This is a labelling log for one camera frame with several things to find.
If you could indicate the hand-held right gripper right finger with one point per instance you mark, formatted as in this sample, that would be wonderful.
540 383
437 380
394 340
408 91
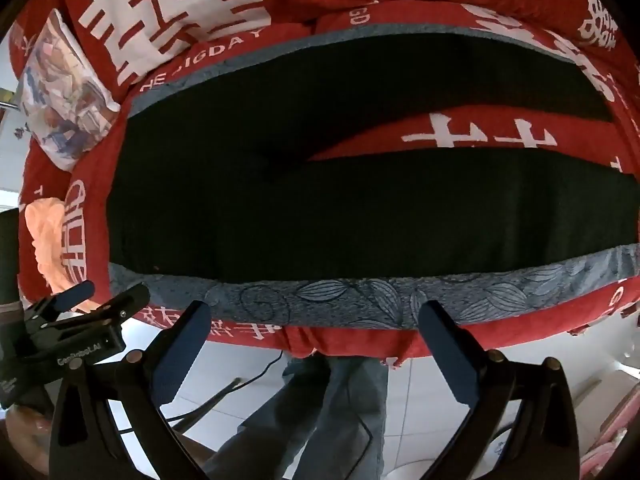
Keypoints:
450 355

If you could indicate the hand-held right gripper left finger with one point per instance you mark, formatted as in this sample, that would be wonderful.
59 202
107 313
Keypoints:
181 355

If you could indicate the red printed bedsheet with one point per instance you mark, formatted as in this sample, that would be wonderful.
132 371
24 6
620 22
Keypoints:
380 141

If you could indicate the black grey patterned pants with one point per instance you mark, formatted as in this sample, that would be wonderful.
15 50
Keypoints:
350 210

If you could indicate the pink furniture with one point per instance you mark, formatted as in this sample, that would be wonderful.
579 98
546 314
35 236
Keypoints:
617 425

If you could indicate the white printed pillow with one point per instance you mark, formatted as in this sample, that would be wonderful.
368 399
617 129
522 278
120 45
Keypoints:
65 100

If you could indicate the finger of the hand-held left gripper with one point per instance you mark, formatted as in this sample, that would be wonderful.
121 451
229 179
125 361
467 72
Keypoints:
120 305
72 295

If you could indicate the person's legs in jeans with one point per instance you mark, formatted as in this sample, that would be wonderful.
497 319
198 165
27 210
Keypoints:
320 420

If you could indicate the peach cloth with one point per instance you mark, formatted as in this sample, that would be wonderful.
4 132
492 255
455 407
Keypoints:
47 240

